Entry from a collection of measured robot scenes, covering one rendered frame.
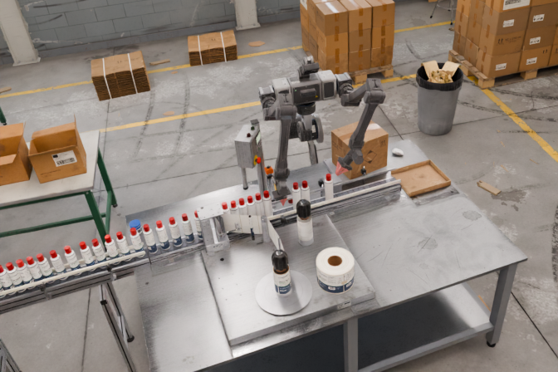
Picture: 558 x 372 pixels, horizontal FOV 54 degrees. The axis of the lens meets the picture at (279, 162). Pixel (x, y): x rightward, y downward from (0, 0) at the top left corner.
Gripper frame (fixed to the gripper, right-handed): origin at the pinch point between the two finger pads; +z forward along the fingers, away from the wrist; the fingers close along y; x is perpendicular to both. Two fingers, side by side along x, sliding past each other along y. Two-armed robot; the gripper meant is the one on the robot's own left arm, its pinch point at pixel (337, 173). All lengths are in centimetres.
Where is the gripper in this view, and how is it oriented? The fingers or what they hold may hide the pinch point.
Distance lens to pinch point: 345.1
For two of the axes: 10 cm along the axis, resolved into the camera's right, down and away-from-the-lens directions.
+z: -5.6, 7.6, 3.3
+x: 7.7, 3.3, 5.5
